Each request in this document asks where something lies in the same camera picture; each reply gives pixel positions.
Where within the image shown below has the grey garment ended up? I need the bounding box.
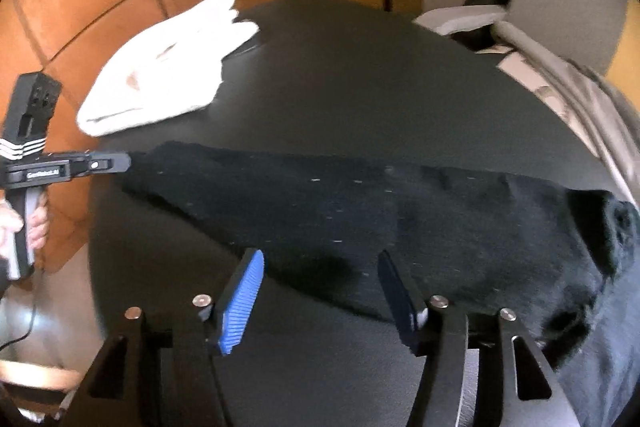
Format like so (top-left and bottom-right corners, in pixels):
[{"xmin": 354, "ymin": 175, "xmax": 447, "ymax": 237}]
[{"xmin": 492, "ymin": 22, "xmax": 640, "ymax": 208}]

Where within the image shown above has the black garment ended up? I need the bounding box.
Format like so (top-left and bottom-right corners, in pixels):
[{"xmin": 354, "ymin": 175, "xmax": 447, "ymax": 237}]
[{"xmin": 122, "ymin": 142, "xmax": 640, "ymax": 358}]

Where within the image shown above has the person's left hand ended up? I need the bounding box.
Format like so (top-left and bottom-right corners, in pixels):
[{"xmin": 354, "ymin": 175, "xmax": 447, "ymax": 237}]
[{"xmin": 0, "ymin": 199, "xmax": 52, "ymax": 260}]

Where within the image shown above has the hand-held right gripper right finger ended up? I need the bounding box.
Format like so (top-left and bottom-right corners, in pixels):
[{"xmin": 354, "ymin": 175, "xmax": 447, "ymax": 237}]
[{"xmin": 376, "ymin": 249, "xmax": 583, "ymax": 427}]

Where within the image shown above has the pale patterned seat cover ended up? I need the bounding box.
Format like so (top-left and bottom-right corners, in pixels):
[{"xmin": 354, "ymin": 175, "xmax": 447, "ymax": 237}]
[{"xmin": 497, "ymin": 54, "xmax": 556, "ymax": 100}]

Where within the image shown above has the white cloth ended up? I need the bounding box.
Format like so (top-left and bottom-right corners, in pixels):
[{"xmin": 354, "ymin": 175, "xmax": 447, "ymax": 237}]
[{"xmin": 76, "ymin": 0, "xmax": 261, "ymax": 138}]

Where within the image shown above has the black cable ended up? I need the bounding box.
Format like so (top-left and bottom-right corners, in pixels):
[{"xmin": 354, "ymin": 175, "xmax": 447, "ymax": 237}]
[{"xmin": 0, "ymin": 274, "xmax": 43, "ymax": 352}]

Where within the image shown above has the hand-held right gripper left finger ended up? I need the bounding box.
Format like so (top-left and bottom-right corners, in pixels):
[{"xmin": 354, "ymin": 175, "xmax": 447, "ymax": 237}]
[{"xmin": 65, "ymin": 248, "xmax": 267, "ymax": 427}]

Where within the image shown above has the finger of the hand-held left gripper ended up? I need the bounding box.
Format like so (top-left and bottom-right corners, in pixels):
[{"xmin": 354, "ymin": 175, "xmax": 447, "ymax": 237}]
[{"xmin": 84, "ymin": 150, "xmax": 133, "ymax": 176}]

